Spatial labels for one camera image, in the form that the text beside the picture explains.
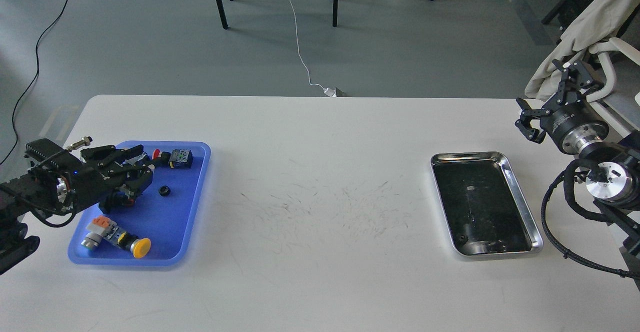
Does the yellow push button switch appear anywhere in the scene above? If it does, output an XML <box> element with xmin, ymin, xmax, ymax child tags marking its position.
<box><xmin>111</xmin><ymin>231</ymin><xmax>152</xmax><ymax>259</ymax></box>

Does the white cable on floor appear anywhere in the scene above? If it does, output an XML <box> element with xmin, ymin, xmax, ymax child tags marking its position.
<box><xmin>243</xmin><ymin>0</ymin><xmax>346</xmax><ymax>97</ymax></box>

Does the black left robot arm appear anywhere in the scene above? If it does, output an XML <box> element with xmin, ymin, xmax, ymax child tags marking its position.
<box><xmin>0</xmin><ymin>137</ymin><xmax>162</xmax><ymax>272</ymax></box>

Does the beige cloth on chair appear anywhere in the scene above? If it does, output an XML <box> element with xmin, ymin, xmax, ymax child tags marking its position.
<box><xmin>524</xmin><ymin>0</ymin><xmax>640</xmax><ymax>101</ymax></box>

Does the green push button switch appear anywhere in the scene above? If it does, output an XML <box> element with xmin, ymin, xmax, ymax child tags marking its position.
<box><xmin>126</xmin><ymin>152</ymin><xmax>150</xmax><ymax>170</ymax></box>

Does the blue plastic tray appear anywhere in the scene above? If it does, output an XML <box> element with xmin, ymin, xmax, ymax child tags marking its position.
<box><xmin>67</xmin><ymin>141</ymin><xmax>211</xmax><ymax>268</ymax></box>

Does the white chair frame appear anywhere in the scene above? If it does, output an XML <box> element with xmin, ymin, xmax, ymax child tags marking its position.
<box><xmin>586</xmin><ymin>37</ymin><xmax>640</xmax><ymax>137</ymax></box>

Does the black selector switch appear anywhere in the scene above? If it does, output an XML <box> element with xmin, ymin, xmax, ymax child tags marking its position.
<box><xmin>98</xmin><ymin>191</ymin><xmax>136</xmax><ymax>215</ymax></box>

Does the black cable on floor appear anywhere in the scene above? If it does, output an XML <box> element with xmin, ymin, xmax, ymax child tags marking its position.
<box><xmin>0</xmin><ymin>0</ymin><xmax>121</xmax><ymax>167</ymax></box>

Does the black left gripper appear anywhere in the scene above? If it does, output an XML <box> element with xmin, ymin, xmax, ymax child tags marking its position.
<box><xmin>55</xmin><ymin>144</ymin><xmax>154</xmax><ymax>212</ymax></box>

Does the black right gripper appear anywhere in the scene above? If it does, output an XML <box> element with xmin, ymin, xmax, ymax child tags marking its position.
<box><xmin>515</xmin><ymin>60</ymin><xmax>610</xmax><ymax>155</ymax></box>

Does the red push button switch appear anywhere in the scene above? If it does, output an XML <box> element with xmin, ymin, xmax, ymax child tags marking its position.
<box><xmin>151</xmin><ymin>149</ymin><xmax>194</xmax><ymax>169</ymax></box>

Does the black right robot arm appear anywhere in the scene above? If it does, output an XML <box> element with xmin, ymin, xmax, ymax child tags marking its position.
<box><xmin>514</xmin><ymin>60</ymin><xmax>640</xmax><ymax>279</ymax></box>

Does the silver metal tray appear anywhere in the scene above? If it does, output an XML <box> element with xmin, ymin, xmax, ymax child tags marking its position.
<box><xmin>430</xmin><ymin>151</ymin><xmax>544</xmax><ymax>259</ymax></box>

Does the orange grey contact block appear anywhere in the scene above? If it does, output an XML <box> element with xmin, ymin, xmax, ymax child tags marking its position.
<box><xmin>80</xmin><ymin>215</ymin><xmax>119</xmax><ymax>250</ymax></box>

